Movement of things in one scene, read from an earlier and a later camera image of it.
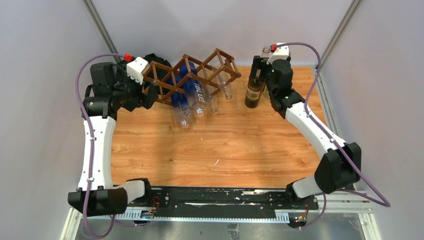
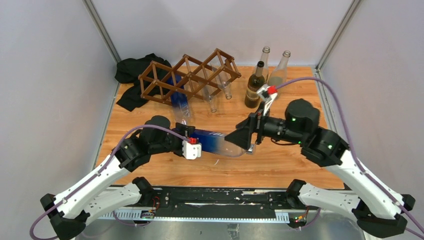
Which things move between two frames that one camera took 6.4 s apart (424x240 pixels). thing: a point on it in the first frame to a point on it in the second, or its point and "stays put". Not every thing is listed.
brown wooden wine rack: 181,75 stays put
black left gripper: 147,99 to 184,130
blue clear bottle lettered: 194,87 to 215,143
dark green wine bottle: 254,93 stays put
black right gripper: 259,63 to 255,123
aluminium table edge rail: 325,99 stays put
